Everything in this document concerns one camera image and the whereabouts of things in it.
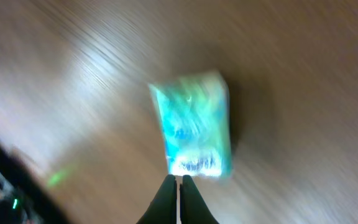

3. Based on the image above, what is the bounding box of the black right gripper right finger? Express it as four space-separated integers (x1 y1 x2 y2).
180 175 218 224

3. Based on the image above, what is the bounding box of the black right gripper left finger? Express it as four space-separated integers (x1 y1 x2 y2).
137 174 177 224

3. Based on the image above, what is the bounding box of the teal tissue pack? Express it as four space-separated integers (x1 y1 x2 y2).
149 70 232 178

